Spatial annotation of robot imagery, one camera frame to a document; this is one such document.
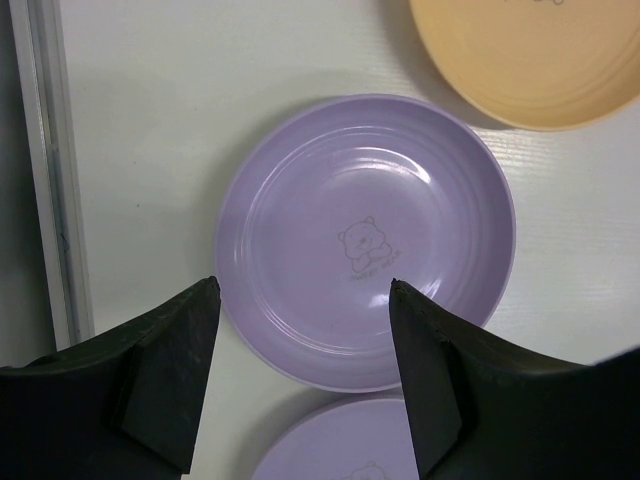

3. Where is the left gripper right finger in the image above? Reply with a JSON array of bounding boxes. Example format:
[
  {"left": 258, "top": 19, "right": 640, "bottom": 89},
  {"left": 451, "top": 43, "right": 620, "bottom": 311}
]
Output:
[{"left": 389, "top": 280, "right": 639, "bottom": 479}]

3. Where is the purple plate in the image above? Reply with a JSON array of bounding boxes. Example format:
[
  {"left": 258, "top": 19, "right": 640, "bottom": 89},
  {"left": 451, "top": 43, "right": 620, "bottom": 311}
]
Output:
[
  {"left": 215, "top": 95, "right": 516, "bottom": 393},
  {"left": 252, "top": 395, "right": 419, "bottom": 480}
]

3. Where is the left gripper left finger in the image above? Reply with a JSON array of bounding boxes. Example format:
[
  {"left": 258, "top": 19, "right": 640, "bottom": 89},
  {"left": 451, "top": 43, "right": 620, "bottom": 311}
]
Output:
[{"left": 1, "top": 277, "right": 221, "bottom": 479}]

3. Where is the far orange plate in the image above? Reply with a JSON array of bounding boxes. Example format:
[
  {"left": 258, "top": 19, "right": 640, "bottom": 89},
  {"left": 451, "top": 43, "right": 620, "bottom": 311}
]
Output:
[{"left": 410, "top": 1, "right": 639, "bottom": 131}]

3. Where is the near purple plate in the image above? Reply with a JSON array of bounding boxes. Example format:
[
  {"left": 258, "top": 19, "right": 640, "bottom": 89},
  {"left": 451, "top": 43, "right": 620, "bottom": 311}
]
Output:
[{"left": 252, "top": 395, "right": 419, "bottom": 480}]

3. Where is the far purple plate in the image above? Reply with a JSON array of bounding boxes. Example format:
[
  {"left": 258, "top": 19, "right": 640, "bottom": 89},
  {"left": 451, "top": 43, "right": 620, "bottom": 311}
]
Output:
[{"left": 215, "top": 95, "right": 516, "bottom": 393}]

